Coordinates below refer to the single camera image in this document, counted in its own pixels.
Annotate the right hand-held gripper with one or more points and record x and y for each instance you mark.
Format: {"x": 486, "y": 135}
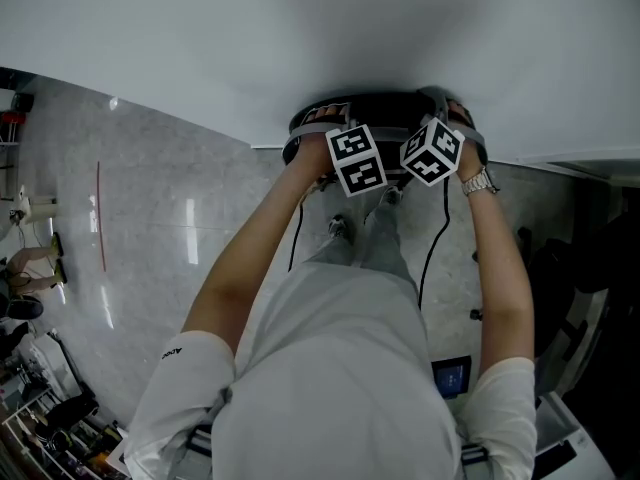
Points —
{"x": 432, "y": 153}

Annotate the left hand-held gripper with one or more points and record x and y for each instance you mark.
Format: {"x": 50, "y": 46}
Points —
{"x": 357, "y": 160}

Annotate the black folding chair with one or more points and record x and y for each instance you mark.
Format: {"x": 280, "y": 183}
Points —
{"x": 390, "y": 108}

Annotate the person's left forearm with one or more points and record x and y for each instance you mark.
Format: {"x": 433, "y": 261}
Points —
{"x": 260, "y": 238}

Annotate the person's right forearm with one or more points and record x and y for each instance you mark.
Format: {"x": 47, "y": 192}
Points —
{"x": 497, "y": 253}

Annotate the black office chair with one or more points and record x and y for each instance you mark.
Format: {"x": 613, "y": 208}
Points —
{"x": 575, "y": 278}

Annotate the person's right hand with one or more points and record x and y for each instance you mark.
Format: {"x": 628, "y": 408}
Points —
{"x": 460, "y": 114}

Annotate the person's left hand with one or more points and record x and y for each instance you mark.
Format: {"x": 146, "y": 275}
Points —
{"x": 325, "y": 115}

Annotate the person's right grey sneaker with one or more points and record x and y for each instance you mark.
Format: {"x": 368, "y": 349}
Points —
{"x": 392, "y": 195}

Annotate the person's grey sneaker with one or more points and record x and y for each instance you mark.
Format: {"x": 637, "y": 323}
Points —
{"x": 392, "y": 195}
{"x": 339, "y": 227}

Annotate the silver wristwatch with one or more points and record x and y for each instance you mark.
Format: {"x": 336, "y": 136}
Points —
{"x": 479, "y": 182}

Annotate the person's left grey sneaker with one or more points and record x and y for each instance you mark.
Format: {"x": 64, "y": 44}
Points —
{"x": 339, "y": 227}

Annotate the person's grey trousers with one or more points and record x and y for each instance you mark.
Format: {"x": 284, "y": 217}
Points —
{"x": 370, "y": 253}

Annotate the person's white t-shirt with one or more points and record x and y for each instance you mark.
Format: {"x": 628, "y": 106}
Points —
{"x": 330, "y": 378}

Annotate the black device with blue screen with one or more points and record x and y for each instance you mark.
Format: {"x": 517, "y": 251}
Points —
{"x": 451, "y": 378}

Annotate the white curved desk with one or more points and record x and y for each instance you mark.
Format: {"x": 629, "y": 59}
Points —
{"x": 565, "y": 433}

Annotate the beige trash bin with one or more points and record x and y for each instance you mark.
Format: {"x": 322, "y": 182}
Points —
{"x": 40, "y": 208}

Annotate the black waste bin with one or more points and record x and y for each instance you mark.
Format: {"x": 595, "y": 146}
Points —
{"x": 24, "y": 101}

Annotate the red fire extinguisher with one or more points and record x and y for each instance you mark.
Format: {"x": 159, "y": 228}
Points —
{"x": 12, "y": 118}

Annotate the white storage shelf unit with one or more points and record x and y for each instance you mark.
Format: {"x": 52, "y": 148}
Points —
{"x": 55, "y": 438}

